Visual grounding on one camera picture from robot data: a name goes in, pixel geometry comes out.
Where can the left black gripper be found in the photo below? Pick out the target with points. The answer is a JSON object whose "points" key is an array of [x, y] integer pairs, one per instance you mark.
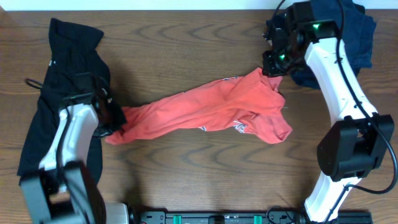
{"points": [[111, 119]]}

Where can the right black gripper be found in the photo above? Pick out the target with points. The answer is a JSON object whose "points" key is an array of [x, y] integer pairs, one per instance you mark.
{"points": [[270, 66]]}

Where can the red soccer t-shirt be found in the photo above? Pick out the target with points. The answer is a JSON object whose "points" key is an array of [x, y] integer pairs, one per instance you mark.
{"points": [[250, 104]]}

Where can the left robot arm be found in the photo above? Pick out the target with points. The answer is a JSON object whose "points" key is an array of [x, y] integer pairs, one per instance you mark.
{"points": [[62, 190]]}

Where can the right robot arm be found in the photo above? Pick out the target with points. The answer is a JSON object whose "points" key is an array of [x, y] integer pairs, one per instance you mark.
{"points": [[359, 136]]}

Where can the folded navy blue clothes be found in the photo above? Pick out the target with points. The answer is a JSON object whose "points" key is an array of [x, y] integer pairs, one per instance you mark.
{"points": [[358, 35]]}

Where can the black t-shirt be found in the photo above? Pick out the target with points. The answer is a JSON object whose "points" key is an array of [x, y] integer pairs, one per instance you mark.
{"points": [[73, 48]]}

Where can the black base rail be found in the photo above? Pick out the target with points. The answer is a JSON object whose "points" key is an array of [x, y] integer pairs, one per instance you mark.
{"points": [[217, 217]]}

